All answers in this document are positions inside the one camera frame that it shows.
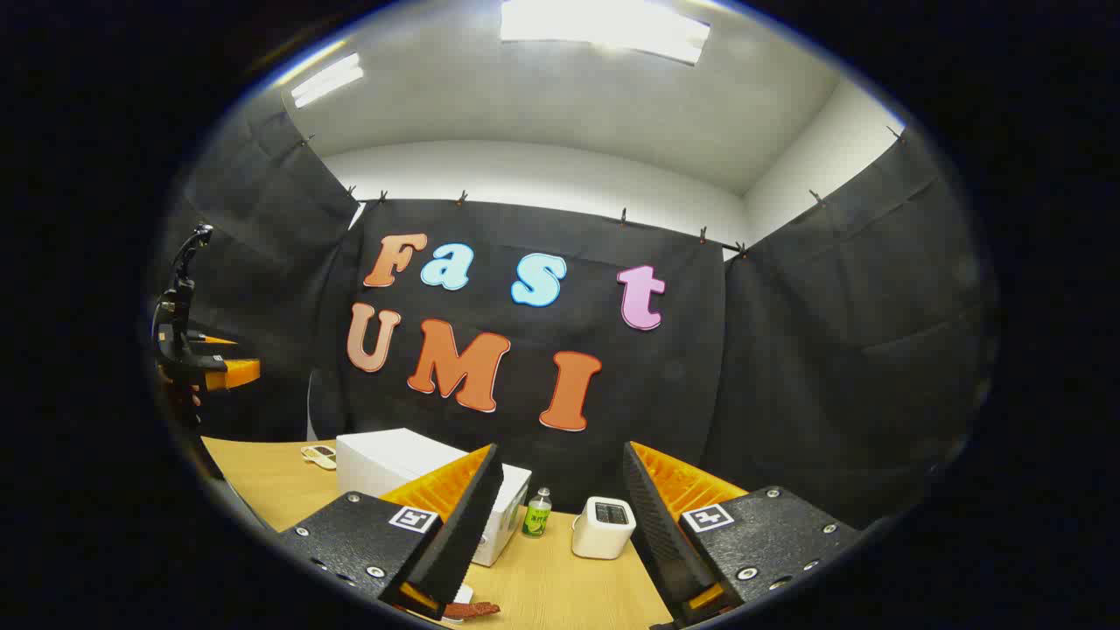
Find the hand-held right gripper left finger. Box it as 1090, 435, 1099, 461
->
278, 442, 506, 622

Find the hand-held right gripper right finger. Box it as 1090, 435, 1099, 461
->
623, 440, 863, 627

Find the white microwave oven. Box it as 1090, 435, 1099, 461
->
336, 428, 532, 568

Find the white toaster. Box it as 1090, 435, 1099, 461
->
571, 496, 637, 561

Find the green label drink bottle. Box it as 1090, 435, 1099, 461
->
522, 487, 553, 538

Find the narrow ceiling light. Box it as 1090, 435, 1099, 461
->
290, 52, 365, 109

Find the large ceiling light panel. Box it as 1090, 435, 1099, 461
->
499, 0, 711, 67

